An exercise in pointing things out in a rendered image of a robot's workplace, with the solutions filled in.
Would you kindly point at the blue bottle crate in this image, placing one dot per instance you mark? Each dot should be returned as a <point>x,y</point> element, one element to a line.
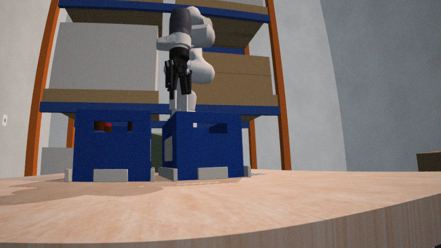
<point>104,150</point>
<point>187,148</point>

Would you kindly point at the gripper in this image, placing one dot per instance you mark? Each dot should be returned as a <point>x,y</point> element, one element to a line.
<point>176,67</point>

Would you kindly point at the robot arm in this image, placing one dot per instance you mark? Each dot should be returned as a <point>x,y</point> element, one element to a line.
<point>189,29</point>

